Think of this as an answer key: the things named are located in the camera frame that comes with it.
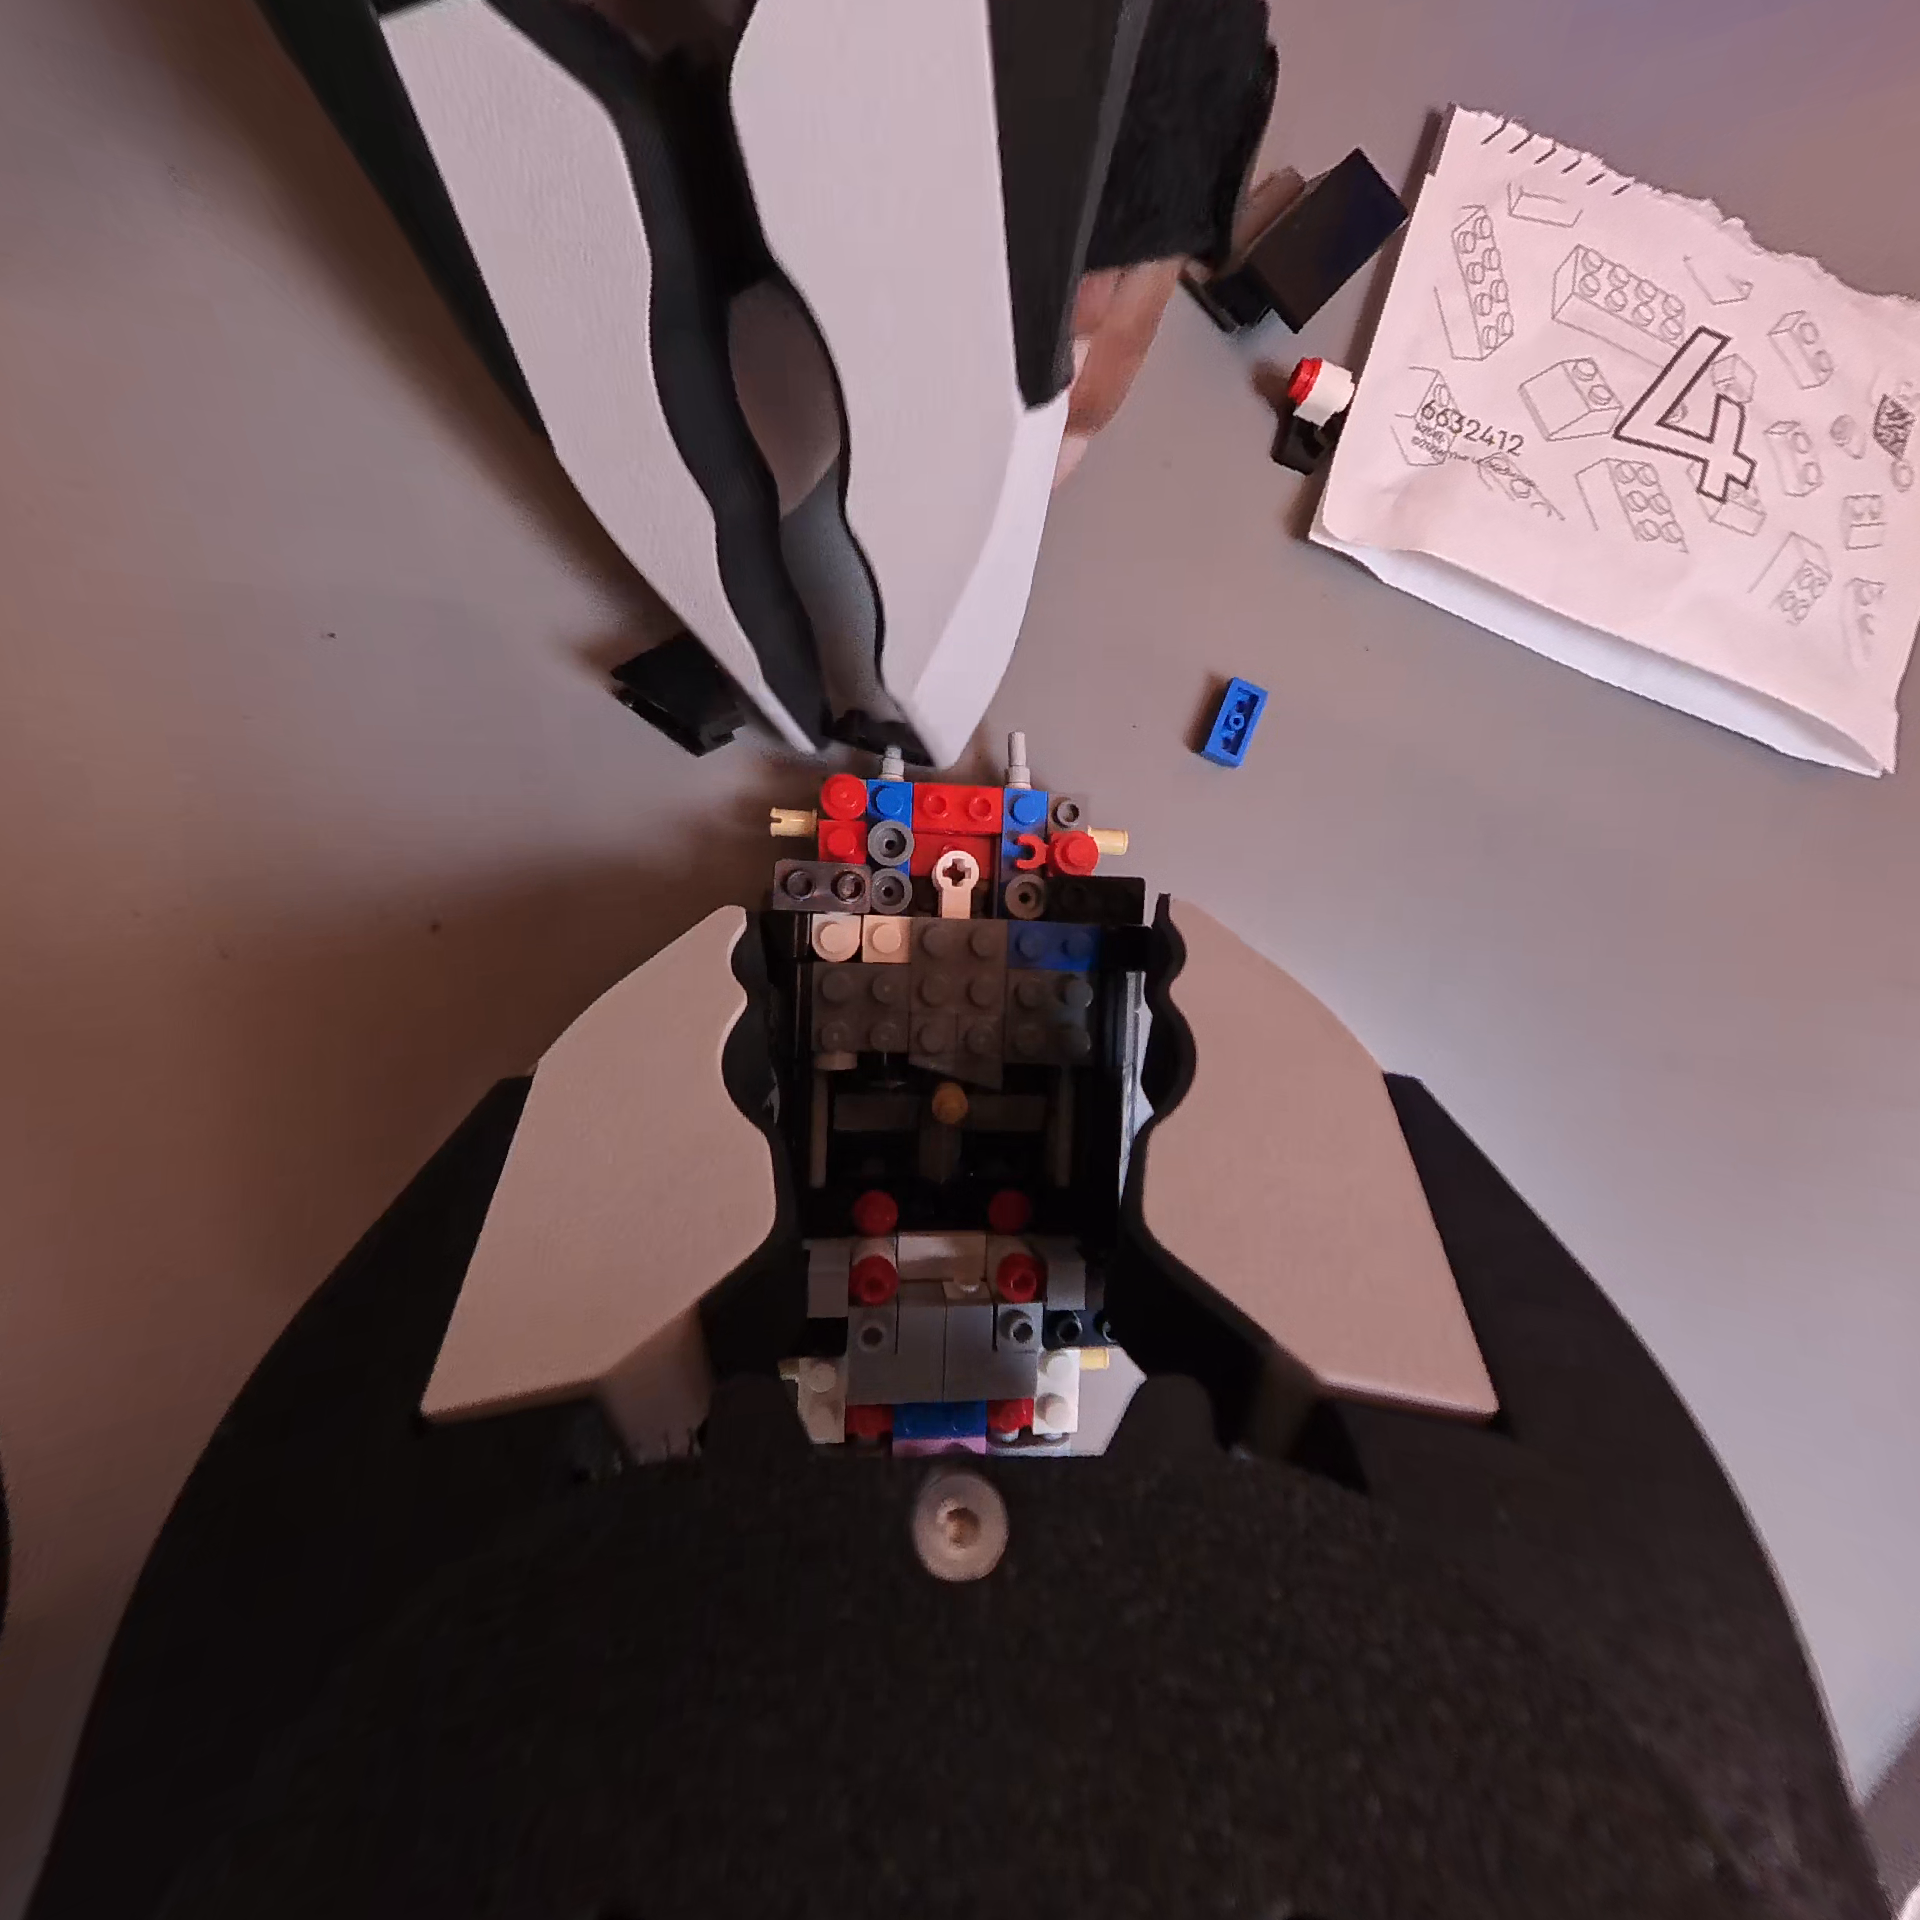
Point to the small black lego piece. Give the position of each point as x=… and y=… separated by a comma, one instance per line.
x=866, y=729

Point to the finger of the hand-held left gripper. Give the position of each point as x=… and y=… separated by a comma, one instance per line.
x=541, y=300
x=902, y=225

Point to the printed white paper bag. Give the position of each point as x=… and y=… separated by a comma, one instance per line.
x=1622, y=451

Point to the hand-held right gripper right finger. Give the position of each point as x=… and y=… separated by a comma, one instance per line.
x=1305, y=1201

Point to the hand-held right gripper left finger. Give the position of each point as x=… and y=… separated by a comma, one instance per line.
x=600, y=1201

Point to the black lego bracket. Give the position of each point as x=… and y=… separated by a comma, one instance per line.
x=674, y=698

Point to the blue lego plate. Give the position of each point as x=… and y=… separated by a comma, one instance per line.
x=1233, y=723

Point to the red white black lego piece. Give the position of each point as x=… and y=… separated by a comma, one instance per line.
x=1313, y=405

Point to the lego car model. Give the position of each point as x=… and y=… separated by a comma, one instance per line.
x=930, y=990

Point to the black lego panel piece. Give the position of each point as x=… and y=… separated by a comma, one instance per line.
x=1335, y=233

